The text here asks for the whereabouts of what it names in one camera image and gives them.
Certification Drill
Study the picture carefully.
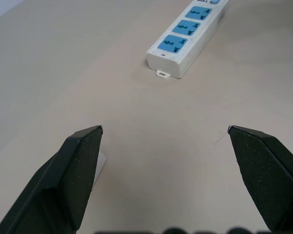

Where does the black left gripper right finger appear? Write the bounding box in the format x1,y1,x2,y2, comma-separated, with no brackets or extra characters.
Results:
227,125,293,234

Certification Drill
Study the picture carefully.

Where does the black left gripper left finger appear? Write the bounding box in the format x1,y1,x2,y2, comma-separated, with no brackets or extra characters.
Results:
0,125,104,234

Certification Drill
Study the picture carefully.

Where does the white blue power strip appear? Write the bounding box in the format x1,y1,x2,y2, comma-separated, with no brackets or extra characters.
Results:
146,0,230,80

